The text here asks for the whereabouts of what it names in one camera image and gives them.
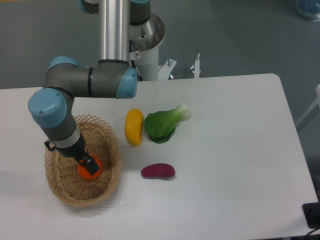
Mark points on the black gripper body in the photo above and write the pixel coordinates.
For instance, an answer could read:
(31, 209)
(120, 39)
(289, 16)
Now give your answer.
(76, 150)

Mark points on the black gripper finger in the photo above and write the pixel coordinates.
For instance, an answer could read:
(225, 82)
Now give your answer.
(88, 166)

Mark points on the orange fruit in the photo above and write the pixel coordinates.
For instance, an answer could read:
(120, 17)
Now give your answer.
(92, 177)

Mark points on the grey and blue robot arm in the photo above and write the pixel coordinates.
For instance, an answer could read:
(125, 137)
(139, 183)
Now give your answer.
(114, 77)

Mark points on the woven wicker basket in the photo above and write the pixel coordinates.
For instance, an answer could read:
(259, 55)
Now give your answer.
(70, 181)

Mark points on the yellow mango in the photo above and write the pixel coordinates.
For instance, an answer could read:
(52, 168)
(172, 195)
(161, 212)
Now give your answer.
(133, 126)

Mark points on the purple sweet potato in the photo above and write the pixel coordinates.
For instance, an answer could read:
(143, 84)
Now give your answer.
(158, 170)

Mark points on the green bok choy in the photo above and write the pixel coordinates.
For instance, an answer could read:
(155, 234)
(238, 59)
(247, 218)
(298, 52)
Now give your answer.
(160, 125)

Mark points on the black device at table edge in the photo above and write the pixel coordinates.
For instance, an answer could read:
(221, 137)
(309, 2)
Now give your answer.
(312, 214)

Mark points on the blue object in bag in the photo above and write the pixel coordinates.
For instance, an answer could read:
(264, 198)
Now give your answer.
(309, 9)

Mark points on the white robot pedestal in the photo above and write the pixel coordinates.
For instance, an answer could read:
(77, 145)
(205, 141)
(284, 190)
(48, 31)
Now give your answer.
(145, 40)

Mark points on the white frame at right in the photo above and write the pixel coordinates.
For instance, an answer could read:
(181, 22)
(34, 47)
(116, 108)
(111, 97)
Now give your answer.
(310, 112)

